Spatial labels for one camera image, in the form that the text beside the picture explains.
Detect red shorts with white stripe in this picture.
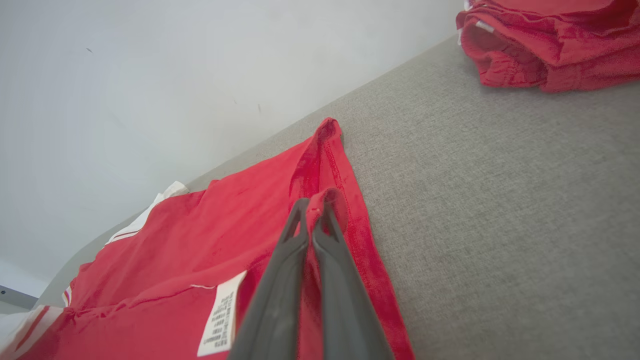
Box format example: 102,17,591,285
456,0,640,94

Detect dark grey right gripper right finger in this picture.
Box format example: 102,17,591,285
312,200,396,360

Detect grey metal frame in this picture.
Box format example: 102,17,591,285
0,284,39,311

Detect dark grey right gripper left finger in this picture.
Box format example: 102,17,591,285
227,198,311,360

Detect red jersey with white sleeves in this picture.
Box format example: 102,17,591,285
0,117,416,360

